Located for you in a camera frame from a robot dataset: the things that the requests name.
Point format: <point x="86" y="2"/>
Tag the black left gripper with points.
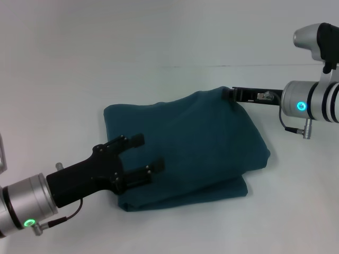
<point x="84" y="174"/>

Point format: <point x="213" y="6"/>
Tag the blue t-shirt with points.
<point x="185" y="148"/>

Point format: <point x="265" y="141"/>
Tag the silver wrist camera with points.
<point x="317" y="45"/>
<point x="2" y="156"/>

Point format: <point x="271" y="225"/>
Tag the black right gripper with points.
<point x="257" y="95"/>

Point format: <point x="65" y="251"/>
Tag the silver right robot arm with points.
<point x="312" y="101"/>

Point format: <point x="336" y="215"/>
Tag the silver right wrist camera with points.
<point x="317" y="45"/>

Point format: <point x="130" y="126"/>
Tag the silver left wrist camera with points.
<point x="2" y="156"/>

